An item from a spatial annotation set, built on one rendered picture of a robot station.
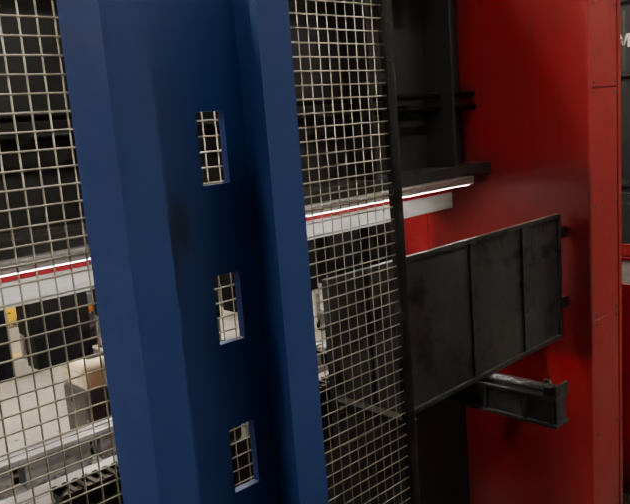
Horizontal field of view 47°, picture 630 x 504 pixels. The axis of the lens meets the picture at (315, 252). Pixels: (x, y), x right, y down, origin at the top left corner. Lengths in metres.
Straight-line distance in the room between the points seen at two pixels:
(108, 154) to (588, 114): 2.46
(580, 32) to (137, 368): 2.49
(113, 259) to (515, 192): 2.60
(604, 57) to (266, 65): 2.54
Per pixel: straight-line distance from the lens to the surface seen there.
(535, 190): 2.72
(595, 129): 2.66
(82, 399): 3.26
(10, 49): 1.79
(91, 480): 1.60
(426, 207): 2.79
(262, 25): 0.21
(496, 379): 2.44
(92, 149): 0.19
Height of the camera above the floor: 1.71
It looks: 10 degrees down
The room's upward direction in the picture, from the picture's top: 5 degrees counter-clockwise
